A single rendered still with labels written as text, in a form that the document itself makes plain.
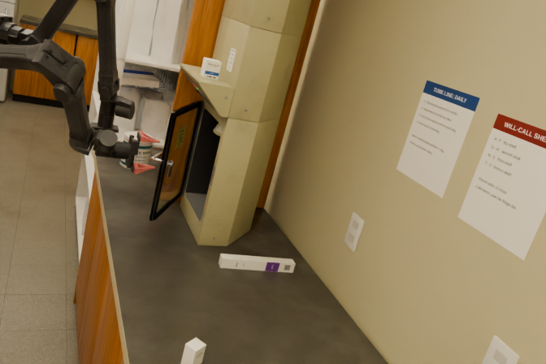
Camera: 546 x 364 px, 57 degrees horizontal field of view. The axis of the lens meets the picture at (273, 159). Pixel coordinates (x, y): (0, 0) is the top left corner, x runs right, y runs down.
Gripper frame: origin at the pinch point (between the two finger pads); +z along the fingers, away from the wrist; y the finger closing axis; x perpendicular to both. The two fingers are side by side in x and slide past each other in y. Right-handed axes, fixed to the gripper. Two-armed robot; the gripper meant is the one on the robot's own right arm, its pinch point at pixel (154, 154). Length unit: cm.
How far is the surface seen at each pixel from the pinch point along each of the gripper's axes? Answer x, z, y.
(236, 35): -5.4, 17.5, 46.5
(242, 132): -16.3, 23.5, 17.0
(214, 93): -16.3, 11.3, 28.0
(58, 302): 84, -17, -120
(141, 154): 51, 5, -18
